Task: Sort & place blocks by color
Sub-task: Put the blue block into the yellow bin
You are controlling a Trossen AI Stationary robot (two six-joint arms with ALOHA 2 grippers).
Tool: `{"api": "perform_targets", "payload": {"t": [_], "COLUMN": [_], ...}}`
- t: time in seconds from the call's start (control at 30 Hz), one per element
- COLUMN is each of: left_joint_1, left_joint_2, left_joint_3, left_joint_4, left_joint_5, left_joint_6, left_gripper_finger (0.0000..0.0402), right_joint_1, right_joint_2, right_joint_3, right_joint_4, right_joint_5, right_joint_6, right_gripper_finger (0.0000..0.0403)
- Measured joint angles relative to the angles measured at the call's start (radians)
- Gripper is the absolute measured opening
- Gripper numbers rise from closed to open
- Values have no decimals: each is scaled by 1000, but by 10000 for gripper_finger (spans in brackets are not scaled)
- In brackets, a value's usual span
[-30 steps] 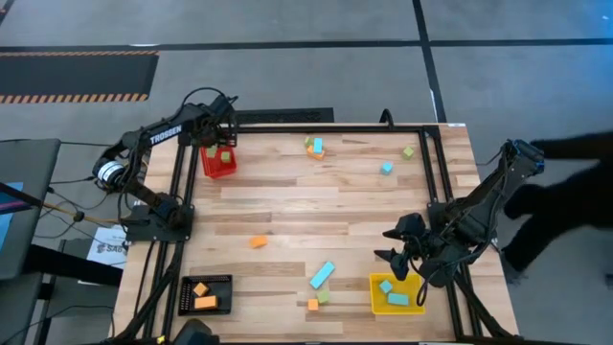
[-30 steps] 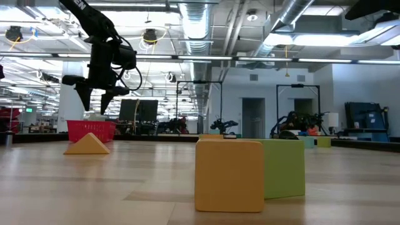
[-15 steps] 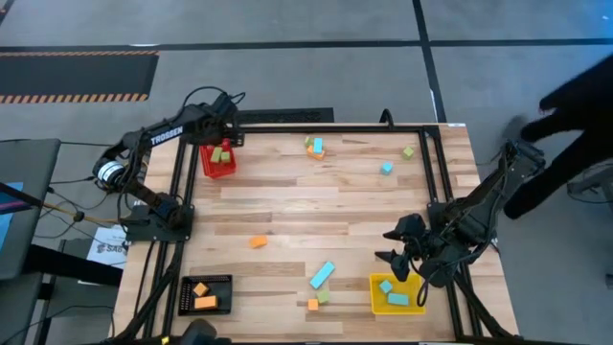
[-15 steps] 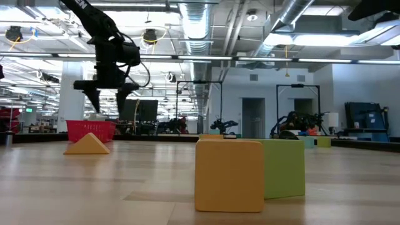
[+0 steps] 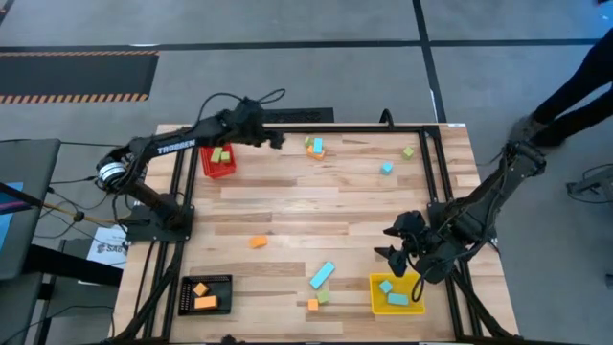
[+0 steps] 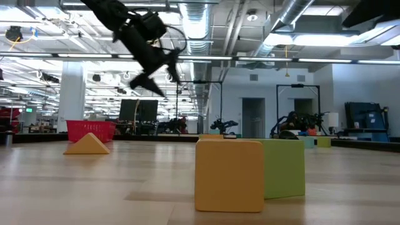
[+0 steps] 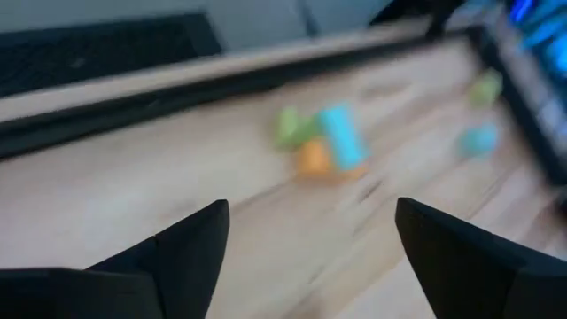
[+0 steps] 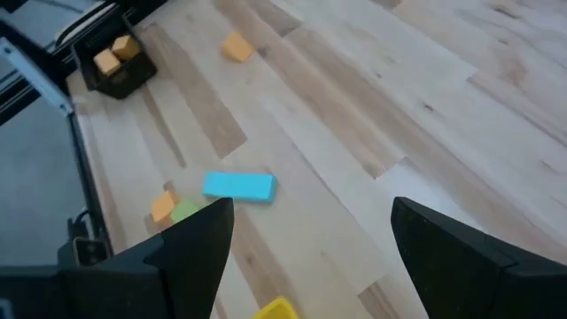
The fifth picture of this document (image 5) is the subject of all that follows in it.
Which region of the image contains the blue sheet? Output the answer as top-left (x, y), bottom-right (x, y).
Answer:
top-left (0, 181), bottom-right (24, 251)

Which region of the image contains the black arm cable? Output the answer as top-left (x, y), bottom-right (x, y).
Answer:
top-left (196, 87), bottom-right (287, 127)
top-left (410, 258), bottom-right (429, 304)

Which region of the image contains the black plastic basket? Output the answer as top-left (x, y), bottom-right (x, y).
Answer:
top-left (178, 274), bottom-right (234, 316)

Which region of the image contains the long teal block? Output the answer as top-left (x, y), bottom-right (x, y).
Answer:
top-left (308, 261), bottom-right (337, 290)

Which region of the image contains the person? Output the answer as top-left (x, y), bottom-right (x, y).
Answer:
top-left (509, 28), bottom-right (613, 149)

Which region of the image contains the grey side table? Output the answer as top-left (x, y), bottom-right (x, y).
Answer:
top-left (0, 272), bottom-right (44, 345)

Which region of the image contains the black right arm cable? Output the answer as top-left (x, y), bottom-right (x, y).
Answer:
top-left (410, 258), bottom-right (429, 304)

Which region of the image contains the yellow floor cable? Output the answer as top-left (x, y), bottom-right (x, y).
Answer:
top-left (42, 202), bottom-right (119, 226)

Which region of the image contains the red plastic basket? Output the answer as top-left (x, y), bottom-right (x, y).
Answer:
top-left (199, 143), bottom-right (238, 180)

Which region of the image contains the black metal bar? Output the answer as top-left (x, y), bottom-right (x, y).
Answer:
top-left (0, 183), bottom-right (49, 209)

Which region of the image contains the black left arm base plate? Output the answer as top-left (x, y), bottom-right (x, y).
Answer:
top-left (125, 204), bottom-right (195, 242)

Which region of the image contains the white printed paper sheet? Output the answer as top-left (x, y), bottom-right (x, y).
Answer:
top-left (86, 224), bottom-right (129, 269)

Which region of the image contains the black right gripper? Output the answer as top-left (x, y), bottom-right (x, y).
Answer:
top-left (374, 210), bottom-right (433, 278)

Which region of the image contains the black floor vent plate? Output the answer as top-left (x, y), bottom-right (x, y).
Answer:
top-left (261, 107), bottom-right (335, 125)

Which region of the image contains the black furniture panel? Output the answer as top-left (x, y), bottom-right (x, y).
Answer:
top-left (23, 243), bottom-right (124, 288)

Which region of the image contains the yellow plastic basket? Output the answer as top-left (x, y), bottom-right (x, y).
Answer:
top-left (369, 272), bottom-right (426, 316)

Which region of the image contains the grey desk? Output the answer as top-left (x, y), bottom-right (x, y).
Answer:
top-left (0, 138), bottom-right (61, 282)

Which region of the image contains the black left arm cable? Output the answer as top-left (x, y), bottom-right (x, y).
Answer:
top-left (196, 87), bottom-right (287, 127)

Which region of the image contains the black floor stand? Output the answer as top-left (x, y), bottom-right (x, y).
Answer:
top-left (566, 164), bottom-right (613, 205)

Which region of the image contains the black hazard-striped floor mat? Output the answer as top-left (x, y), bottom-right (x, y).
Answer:
top-left (0, 50), bottom-right (160, 104)

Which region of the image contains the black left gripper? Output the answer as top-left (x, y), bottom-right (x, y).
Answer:
top-left (238, 105), bottom-right (287, 150)

